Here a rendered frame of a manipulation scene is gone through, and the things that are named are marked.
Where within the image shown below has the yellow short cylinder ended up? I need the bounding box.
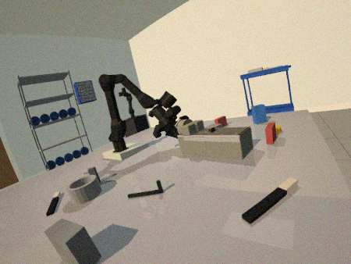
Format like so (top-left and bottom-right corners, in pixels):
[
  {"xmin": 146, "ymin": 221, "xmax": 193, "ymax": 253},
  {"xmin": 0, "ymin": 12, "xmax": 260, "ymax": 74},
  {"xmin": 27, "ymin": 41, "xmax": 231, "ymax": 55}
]
[{"xmin": 275, "ymin": 126, "xmax": 282, "ymax": 134}]

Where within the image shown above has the blue block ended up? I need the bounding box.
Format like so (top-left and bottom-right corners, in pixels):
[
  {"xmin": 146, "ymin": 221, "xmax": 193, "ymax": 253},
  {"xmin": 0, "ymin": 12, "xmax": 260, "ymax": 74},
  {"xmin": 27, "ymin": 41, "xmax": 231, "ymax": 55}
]
[{"xmin": 251, "ymin": 104, "xmax": 267, "ymax": 124}]

